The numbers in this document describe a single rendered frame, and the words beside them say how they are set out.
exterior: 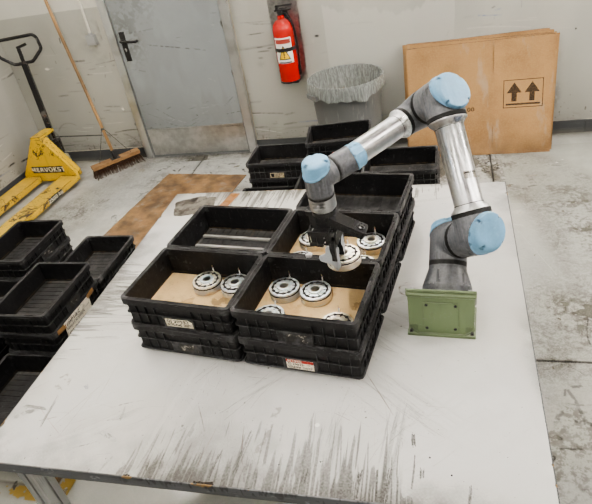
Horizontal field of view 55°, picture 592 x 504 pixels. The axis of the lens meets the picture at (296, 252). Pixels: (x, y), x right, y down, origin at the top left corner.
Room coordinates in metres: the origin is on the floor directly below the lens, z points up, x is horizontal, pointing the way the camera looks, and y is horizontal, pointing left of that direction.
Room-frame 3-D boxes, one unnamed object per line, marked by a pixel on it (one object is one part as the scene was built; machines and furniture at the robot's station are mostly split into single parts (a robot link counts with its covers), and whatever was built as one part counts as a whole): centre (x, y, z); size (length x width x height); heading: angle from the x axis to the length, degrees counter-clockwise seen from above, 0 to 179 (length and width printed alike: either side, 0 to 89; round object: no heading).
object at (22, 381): (1.83, 1.30, 0.26); 0.40 x 0.30 x 0.23; 162
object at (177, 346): (1.57, 0.35, 0.76); 0.40 x 0.30 x 0.12; 64
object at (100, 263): (2.59, 1.05, 0.31); 0.40 x 0.30 x 0.34; 162
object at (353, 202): (1.94, -0.27, 0.87); 0.40 x 0.30 x 0.11; 64
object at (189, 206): (2.51, 0.45, 0.71); 0.22 x 0.19 x 0.01; 72
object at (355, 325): (1.40, -0.01, 0.92); 0.40 x 0.30 x 0.02; 64
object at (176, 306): (1.57, 0.35, 0.92); 0.40 x 0.30 x 0.02; 64
